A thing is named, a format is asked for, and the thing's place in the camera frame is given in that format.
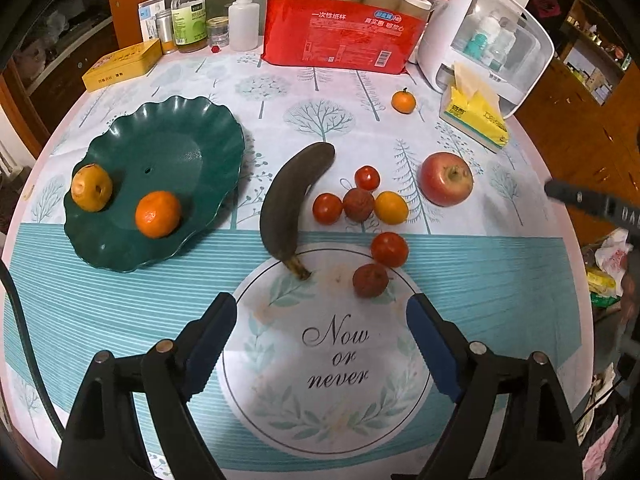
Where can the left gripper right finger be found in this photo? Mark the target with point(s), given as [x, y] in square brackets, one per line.
[537, 439]

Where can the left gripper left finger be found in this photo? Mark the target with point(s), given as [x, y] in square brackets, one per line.
[103, 440]

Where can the red apple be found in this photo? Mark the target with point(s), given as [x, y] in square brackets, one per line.
[445, 179]

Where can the dried lychee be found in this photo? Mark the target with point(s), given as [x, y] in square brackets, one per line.
[370, 280]
[358, 204]

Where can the small yellow orange fruit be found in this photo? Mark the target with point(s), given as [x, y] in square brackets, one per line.
[391, 208]

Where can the large red tomato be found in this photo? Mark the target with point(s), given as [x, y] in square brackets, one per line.
[389, 249]

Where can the cherry tomato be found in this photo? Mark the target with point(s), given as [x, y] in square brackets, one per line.
[367, 178]
[327, 209]

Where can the overripe dark banana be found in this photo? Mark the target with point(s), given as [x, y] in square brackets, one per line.
[279, 217]

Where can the yellow tissue pack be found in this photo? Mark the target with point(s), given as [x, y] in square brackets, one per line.
[470, 105]

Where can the white sterilizer box appliance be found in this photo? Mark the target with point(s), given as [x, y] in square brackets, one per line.
[499, 39]

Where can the printed tree tablecloth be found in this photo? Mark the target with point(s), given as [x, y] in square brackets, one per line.
[315, 382]

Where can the large orange mandarin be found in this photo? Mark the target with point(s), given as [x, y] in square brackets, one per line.
[158, 214]

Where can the small kumquat with stem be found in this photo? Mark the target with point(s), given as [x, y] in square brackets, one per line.
[403, 101]

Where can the dark green scalloped plate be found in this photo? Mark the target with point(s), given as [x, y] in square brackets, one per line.
[192, 148]

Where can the red paper cup package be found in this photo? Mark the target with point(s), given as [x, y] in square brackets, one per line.
[373, 35]

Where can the yellow tin box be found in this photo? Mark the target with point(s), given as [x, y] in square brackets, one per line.
[123, 64]

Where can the small metal can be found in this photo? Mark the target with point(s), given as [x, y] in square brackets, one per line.
[164, 31]

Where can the white squeeze bottle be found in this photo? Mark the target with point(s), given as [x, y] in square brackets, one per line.
[243, 25]

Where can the small glass jar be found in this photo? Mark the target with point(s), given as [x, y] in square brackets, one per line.
[218, 31]

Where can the white blue carton box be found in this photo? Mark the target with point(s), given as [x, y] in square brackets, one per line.
[147, 12]

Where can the green label glass bottle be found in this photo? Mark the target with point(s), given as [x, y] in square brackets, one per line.
[189, 24]

